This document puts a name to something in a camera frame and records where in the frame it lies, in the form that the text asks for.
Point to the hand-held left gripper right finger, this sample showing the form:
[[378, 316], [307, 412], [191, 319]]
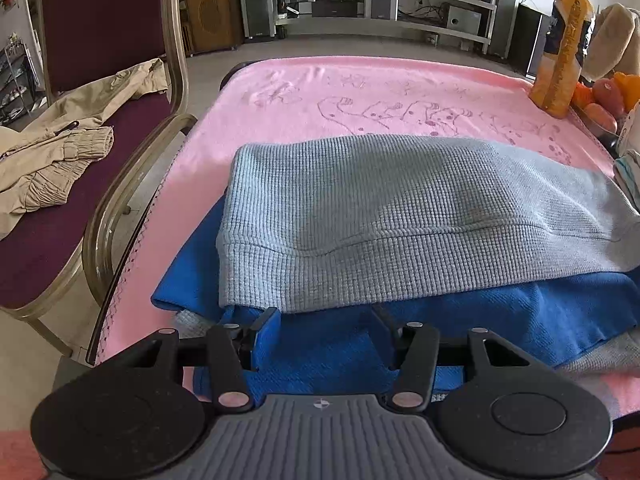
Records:
[[395, 340]]

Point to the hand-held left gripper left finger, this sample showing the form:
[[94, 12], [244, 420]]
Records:
[[260, 332]]

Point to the blue garment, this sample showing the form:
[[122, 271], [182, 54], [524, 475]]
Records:
[[500, 310]]

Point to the light grey waffle sweater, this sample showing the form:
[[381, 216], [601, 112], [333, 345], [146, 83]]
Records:
[[400, 210]]

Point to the pink printed towel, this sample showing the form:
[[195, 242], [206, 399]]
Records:
[[300, 110]]

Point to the black table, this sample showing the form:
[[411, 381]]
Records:
[[232, 72]]

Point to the beige jacket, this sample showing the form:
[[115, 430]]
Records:
[[40, 160]]

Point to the folded white green cloth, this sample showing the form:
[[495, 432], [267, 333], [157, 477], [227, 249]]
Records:
[[627, 180]]

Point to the pink red apple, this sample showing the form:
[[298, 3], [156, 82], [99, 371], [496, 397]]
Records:
[[600, 117]]

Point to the small orange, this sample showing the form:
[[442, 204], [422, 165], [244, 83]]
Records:
[[582, 95]]

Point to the orange juice bottle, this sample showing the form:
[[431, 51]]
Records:
[[560, 75]]

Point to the white tumbler green lid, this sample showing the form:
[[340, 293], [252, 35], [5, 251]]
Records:
[[632, 130]]

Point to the silver television stand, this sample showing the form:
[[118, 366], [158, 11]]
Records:
[[360, 24]]

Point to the wooden cabinet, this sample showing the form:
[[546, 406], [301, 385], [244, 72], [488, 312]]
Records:
[[210, 15]]

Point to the grey subwoofer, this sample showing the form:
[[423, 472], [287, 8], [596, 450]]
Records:
[[461, 19]]

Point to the black router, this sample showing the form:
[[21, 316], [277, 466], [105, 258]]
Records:
[[335, 8]]

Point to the black drawer cabinet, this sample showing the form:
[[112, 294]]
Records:
[[530, 35]]

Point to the small grey speaker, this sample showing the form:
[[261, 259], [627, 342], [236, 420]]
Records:
[[382, 6]]

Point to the large orange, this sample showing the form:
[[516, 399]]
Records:
[[630, 87]]

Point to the metal shoe rack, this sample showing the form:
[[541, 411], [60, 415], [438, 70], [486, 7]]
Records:
[[12, 80]]

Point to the beige towel on chair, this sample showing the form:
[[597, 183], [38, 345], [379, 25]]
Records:
[[612, 40]]

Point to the white framed mirror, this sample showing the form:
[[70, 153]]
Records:
[[32, 15]]

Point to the maroon banquet chair gold frame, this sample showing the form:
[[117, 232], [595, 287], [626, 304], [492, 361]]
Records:
[[100, 10]]

